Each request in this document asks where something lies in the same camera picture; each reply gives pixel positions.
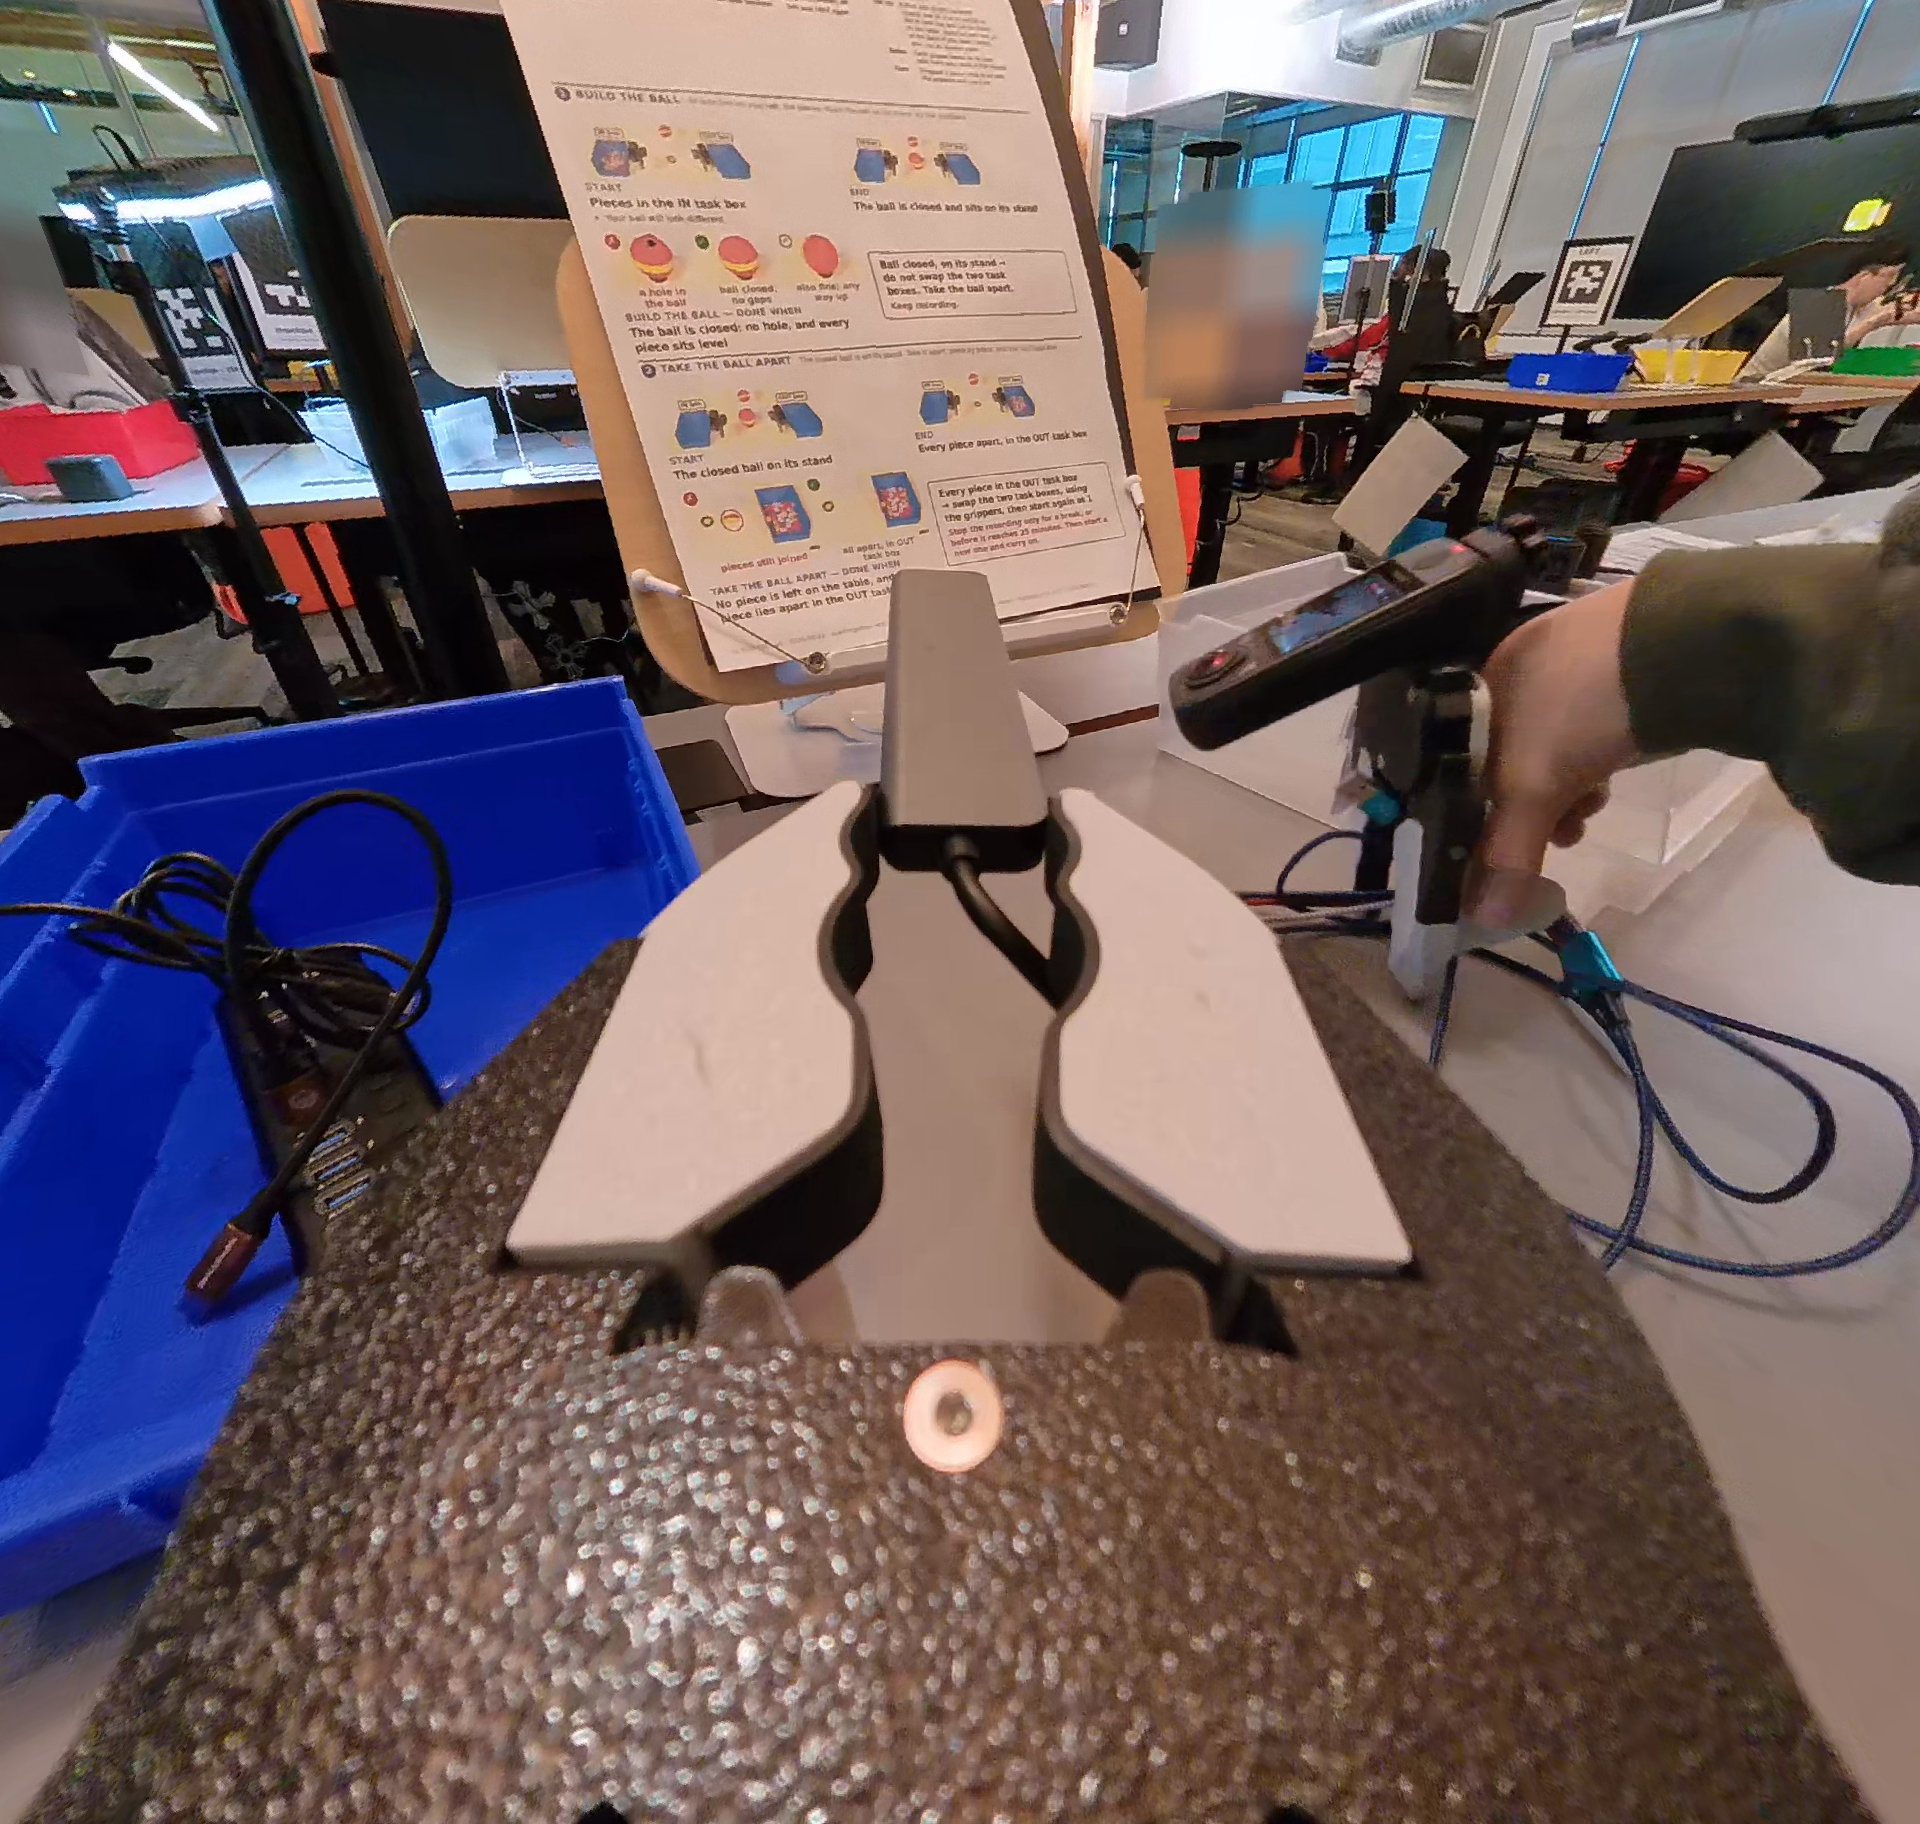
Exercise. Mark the large black wall screen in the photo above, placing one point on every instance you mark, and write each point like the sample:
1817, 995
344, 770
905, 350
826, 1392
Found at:
1740, 220

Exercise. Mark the slim grey USB hub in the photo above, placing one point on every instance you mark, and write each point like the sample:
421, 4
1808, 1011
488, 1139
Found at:
960, 716

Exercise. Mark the white angled panel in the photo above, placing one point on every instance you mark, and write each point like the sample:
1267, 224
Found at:
1402, 482

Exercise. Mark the small yellow bin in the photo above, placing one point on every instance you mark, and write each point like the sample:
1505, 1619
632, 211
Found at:
1688, 364

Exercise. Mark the wood-top office desk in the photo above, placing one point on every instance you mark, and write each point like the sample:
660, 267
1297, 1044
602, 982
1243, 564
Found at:
1650, 398

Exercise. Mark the black monitor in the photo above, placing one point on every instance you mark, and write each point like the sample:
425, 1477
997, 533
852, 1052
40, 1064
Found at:
434, 115

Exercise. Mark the person's right hand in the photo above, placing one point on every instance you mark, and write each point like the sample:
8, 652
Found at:
1558, 716

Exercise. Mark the person's right forearm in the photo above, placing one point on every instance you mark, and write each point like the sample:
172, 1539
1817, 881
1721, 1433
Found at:
1769, 685

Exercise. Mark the small green bin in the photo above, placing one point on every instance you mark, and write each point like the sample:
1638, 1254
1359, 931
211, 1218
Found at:
1875, 363

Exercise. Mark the black tripod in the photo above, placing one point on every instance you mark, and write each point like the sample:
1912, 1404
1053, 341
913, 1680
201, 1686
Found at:
208, 504

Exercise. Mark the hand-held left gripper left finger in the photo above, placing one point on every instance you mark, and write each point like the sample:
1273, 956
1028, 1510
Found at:
705, 1074

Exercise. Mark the small blue bin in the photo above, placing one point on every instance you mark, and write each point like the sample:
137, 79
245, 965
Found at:
1568, 374

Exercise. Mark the clear plastic bin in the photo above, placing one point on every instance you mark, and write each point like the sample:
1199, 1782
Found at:
1245, 746

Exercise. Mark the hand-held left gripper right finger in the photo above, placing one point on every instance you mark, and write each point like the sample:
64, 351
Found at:
1215, 1074

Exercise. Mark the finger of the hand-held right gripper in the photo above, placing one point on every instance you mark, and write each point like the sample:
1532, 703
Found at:
1416, 953
1523, 927

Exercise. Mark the red bin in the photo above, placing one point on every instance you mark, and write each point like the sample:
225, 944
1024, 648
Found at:
91, 445

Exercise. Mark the fiducial marker sign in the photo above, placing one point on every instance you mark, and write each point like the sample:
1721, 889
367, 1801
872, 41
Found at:
1589, 282

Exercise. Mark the black pole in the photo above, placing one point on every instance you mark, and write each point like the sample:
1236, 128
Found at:
338, 280

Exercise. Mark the printed instruction sheet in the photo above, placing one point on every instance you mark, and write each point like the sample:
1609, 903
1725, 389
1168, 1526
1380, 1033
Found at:
840, 353

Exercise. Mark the large blue plastic bin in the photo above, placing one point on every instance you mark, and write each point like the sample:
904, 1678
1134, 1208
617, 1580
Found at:
121, 1105

